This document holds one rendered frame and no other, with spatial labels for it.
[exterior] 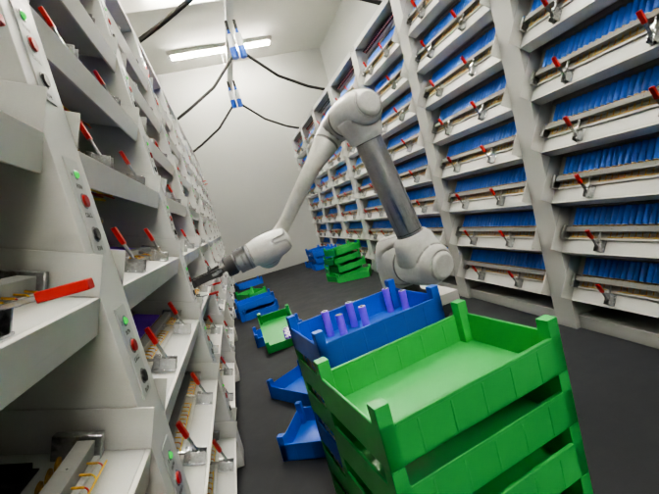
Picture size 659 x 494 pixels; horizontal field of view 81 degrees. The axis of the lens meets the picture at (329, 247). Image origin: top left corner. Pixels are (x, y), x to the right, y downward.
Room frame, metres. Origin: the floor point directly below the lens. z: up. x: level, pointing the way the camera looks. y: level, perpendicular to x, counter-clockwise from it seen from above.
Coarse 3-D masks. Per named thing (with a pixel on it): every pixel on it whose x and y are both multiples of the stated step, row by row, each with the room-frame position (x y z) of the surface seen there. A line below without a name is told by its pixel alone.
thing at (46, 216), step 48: (0, 0) 0.45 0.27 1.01; (0, 48) 0.45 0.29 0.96; (48, 144) 0.45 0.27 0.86; (0, 192) 0.44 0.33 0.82; (48, 192) 0.45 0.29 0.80; (0, 240) 0.43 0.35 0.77; (48, 240) 0.44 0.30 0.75; (96, 336) 0.44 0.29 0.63; (48, 384) 0.43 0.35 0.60; (96, 384) 0.44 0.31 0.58
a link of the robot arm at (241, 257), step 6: (234, 252) 1.35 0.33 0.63; (240, 252) 1.35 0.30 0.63; (246, 252) 1.35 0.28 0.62; (234, 258) 1.34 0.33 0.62; (240, 258) 1.34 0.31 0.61; (246, 258) 1.34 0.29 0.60; (240, 264) 1.34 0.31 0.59; (246, 264) 1.34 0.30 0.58; (252, 264) 1.35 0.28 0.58; (240, 270) 1.35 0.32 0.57; (246, 270) 1.36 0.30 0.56
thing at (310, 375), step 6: (300, 354) 0.89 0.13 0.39; (300, 360) 0.88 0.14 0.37; (300, 366) 0.89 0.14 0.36; (306, 366) 0.84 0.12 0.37; (306, 372) 0.86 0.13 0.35; (312, 372) 0.81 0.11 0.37; (306, 378) 0.87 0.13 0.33; (312, 378) 0.82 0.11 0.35; (312, 384) 0.83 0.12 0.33; (318, 384) 0.79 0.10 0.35; (318, 390) 0.80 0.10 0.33
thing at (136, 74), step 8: (104, 0) 1.22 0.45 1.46; (112, 24) 1.30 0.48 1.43; (120, 32) 1.38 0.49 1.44; (120, 40) 1.38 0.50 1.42; (120, 48) 1.40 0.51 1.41; (128, 48) 1.49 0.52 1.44; (128, 56) 1.50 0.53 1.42; (128, 64) 1.61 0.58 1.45; (136, 64) 1.61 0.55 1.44; (128, 72) 1.70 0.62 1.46; (136, 72) 1.62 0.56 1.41; (144, 72) 1.81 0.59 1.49; (136, 80) 1.79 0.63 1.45; (144, 80) 1.75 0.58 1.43; (144, 88) 1.78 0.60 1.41
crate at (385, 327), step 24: (432, 288) 0.82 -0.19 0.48; (336, 312) 0.95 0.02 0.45; (384, 312) 0.98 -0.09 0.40; (408, 312) 0.79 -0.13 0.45; (432, 312) 0.82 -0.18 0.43; (312, 336) 0.73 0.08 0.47; (336, 336) 0.89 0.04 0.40; (360, 336) 0.75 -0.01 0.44; (384, 336) 0.77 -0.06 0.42; (312, 360) 0.78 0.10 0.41; (336, 360) 0.73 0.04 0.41
